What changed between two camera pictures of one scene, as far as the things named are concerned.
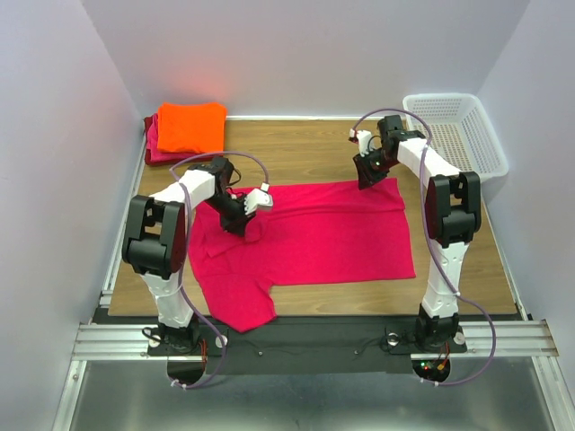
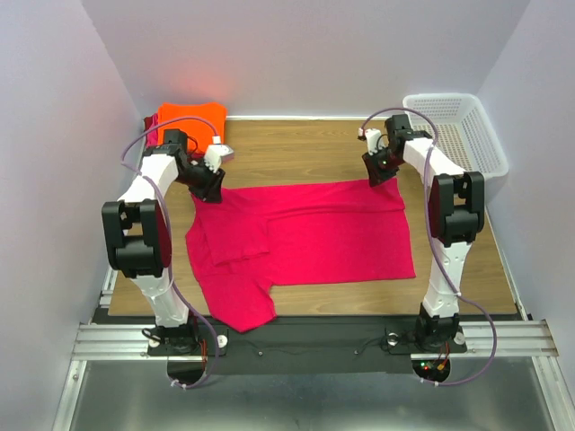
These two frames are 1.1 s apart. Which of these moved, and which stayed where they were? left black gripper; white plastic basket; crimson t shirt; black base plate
Moved: left black gripper
Stayed: white plastic basket; black base plate; crimson t shirt
